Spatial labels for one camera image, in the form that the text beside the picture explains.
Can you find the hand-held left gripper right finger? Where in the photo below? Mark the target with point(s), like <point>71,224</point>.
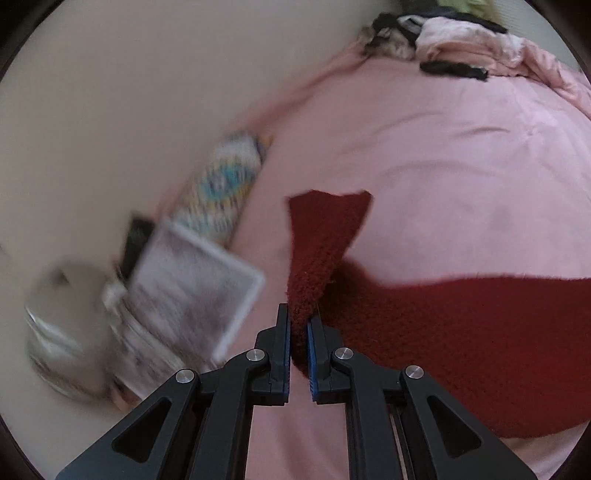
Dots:
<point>313,360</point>

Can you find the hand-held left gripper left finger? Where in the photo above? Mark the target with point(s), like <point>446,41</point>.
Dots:
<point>282,360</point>

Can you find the red knit sweater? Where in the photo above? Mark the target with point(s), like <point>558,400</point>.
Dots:
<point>438,332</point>

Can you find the white printed box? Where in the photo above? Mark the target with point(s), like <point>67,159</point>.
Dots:
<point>194,290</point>

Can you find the silver round container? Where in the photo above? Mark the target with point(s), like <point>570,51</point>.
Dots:
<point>64,323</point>

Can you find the pink bed sheet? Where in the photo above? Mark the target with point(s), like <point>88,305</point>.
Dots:
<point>438,152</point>

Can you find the black cloth strip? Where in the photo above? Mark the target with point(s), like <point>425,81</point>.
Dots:
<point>452,69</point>

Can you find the black white striped garment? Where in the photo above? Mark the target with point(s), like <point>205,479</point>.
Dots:
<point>392,44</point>

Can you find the pink comforter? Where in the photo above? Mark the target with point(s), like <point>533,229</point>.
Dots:
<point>466,46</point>

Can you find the dark cloth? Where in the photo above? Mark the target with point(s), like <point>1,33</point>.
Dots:
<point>489,25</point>

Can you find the light green garment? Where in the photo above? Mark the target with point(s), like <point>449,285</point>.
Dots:
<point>466,5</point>

